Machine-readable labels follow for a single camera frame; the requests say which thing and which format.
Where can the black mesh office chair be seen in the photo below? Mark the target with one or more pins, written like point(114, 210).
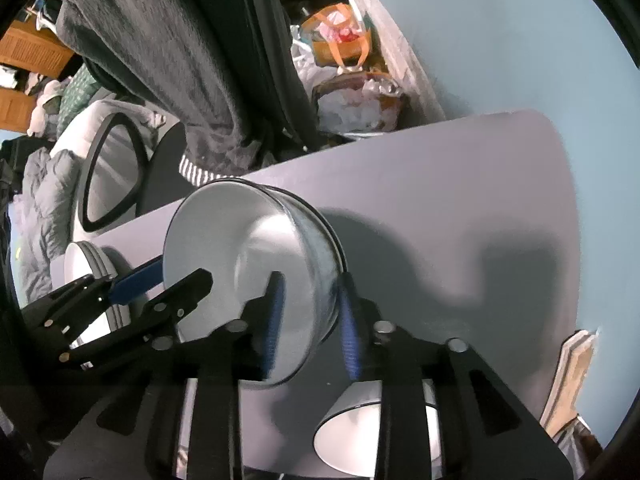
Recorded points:
point(270, 60)

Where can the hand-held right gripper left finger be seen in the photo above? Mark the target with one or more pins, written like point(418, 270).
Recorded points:
point(272, 320)

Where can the orange wooden wardrobe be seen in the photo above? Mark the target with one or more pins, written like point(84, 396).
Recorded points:
point(30, 47)

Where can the grey puffy duvet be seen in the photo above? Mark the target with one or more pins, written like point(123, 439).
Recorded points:
point(45, 195)

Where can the green checked tablecloth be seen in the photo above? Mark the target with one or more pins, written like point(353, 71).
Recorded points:
point(80, 87)

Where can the wicker basket with plastic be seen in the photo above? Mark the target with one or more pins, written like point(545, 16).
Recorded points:
point(350, 102)

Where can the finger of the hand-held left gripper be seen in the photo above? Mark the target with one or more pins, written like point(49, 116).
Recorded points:
point(190, 287)
point(135, 281)

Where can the dark grey fleece garment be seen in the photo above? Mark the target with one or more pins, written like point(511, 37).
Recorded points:
point(165, 60)

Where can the white bowl with black rim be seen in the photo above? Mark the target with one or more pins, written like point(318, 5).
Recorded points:
point(225, 240)
point(350, 425)

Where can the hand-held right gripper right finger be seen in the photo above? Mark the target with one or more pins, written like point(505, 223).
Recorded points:
point(350, 332)

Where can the beige cloth pile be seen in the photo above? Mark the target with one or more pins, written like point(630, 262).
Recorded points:
point(42, 107)

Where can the wooden board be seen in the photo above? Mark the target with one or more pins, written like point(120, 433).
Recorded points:
point(570, 375)

